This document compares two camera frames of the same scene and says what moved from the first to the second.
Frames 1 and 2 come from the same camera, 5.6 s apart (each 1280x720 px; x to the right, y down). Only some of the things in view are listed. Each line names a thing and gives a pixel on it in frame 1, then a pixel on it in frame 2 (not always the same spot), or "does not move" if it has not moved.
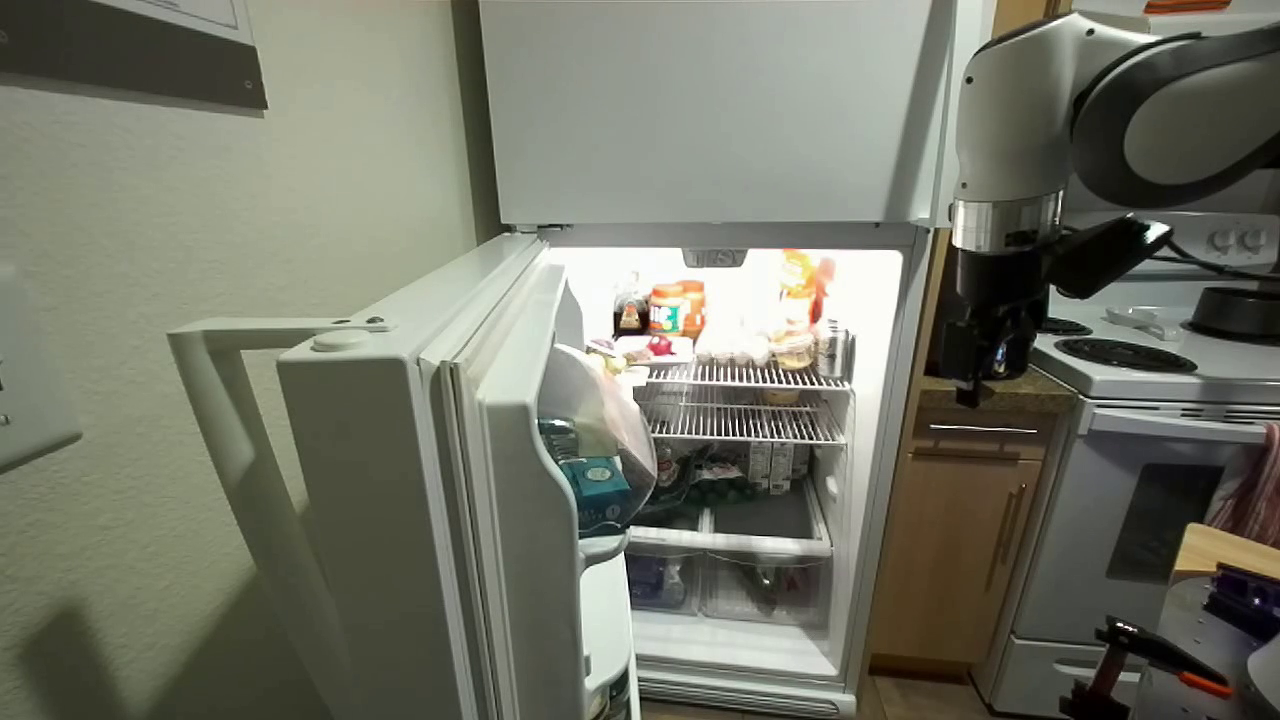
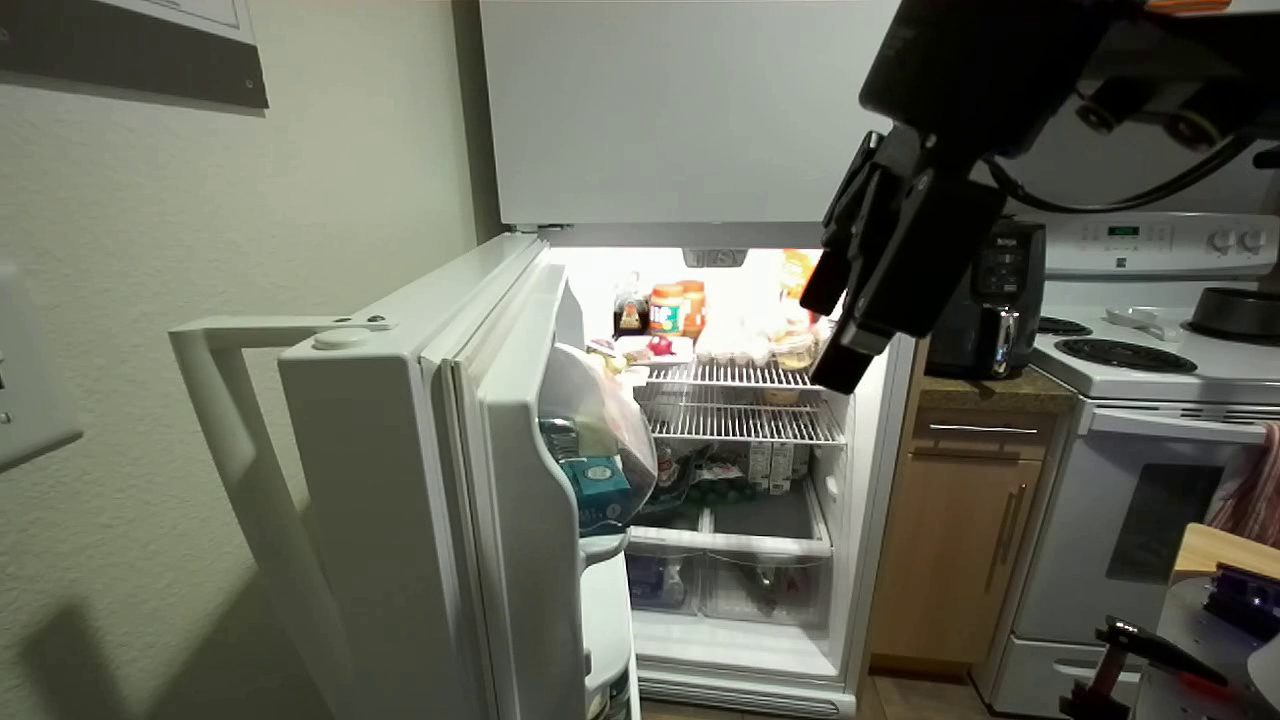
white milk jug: x=585 y=409 does not move
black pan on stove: x=1250 y=312 does not move
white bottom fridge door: x=407 y=495 does not move
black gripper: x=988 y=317 -> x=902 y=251
